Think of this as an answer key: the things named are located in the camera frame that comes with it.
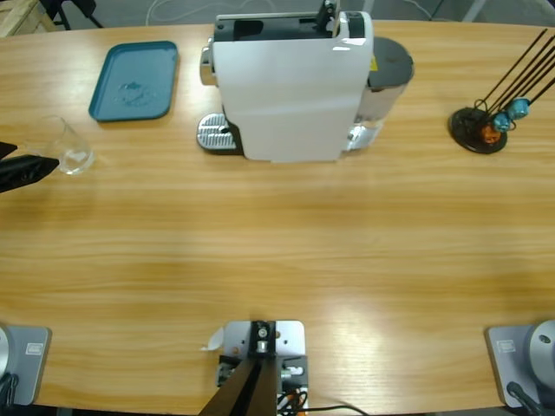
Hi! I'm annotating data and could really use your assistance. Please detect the black arm base cable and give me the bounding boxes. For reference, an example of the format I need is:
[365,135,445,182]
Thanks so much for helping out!
[0,373,19,406]
[506,380,545,416]

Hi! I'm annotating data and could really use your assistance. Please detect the dark camera post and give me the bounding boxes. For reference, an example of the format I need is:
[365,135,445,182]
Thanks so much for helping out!
[199,320,278,416]

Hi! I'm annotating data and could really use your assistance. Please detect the black mount cable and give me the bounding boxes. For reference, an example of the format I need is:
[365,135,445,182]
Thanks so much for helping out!
[303,404,372,416]

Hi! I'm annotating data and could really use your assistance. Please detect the black coffee machine lever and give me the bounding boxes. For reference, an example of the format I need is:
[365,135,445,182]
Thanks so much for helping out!
[312,0,338,34]

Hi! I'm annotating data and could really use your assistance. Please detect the teal plastic tray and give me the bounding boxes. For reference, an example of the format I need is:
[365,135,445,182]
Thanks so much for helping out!
[88,40,180,123]

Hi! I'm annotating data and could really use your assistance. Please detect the black chair base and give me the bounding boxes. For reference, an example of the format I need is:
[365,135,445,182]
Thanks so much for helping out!
[45,0,105,30]

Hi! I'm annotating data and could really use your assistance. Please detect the white paper tab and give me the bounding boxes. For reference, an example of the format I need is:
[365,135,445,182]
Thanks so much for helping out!
[199,327,225,352]

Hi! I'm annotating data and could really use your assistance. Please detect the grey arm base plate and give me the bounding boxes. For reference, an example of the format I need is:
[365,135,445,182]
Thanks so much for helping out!
[484,324,555,408]
[0,325,53,407]

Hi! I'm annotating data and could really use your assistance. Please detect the white floor cable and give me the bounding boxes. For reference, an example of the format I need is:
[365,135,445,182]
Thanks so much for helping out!
[146,0,218,23]

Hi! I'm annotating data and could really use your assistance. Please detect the wooden crate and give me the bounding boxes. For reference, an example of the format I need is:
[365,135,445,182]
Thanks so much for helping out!
[0,0,47,39]

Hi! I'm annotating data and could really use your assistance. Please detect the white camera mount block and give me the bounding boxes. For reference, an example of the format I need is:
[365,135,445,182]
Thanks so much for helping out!
[216,319,310,391]

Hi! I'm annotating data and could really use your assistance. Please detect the black capsule holder with rods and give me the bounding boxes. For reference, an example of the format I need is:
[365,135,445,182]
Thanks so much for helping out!
[448,28,555,155]

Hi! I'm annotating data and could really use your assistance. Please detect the clear drinking glass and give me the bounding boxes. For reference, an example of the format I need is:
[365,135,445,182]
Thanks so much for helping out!
[24,114,96,176]

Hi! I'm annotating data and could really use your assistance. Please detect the white capsule coffee machine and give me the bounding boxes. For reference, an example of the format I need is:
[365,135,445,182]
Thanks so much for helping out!
[197,10,376,165]

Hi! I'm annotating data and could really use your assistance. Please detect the orange cable bundle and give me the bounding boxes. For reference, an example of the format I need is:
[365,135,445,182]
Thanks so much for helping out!
[277,387,310,411]

